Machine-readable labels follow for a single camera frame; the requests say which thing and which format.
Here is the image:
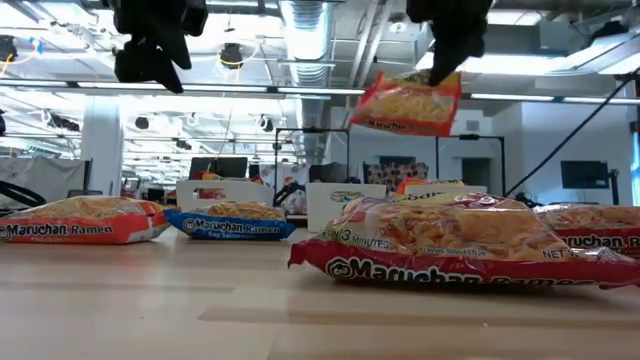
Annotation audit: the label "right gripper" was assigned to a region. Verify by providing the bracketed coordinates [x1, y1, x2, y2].
[407, 0, 494, 87]

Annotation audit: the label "patterned panel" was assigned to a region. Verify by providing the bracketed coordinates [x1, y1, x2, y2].
[363, 161, 430, 194]

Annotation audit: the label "black computer monitors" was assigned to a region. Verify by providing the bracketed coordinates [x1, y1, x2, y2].
[188, 156, 250, 180]

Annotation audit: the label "black metal frame stand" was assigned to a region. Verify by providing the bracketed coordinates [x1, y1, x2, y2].
[434, 133, 506, 187]
[273, 127, 351, 206]

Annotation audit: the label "grey cloth partition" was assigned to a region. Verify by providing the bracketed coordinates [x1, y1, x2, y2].
[0, 155, 87, 206]

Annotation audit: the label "white plastic bin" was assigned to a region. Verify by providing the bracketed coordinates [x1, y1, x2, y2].
[403, 183, 489, 197]
[304, 182, 389, 234]
[174, 178, 276, 212]

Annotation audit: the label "silver ventilation duct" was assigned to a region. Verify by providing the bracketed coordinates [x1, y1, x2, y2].
[277, 0, 337, 166]

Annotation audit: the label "blue soy sauce ramen pack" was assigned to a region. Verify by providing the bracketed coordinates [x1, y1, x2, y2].
[163, 201, 297, 242]
[329, 189, 365, 204]

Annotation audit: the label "long black cable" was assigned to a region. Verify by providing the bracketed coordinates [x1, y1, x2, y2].
[504, 72, 640, 198]

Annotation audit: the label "black wall monitor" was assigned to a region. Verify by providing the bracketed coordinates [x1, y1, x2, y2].
[559, 159, 610, 190]

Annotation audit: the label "black ceiling-hung device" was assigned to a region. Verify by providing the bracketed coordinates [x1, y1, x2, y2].
[218, 42, 246, 70]

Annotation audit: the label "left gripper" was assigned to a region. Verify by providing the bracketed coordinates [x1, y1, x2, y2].
[110, 0, 209, 95]

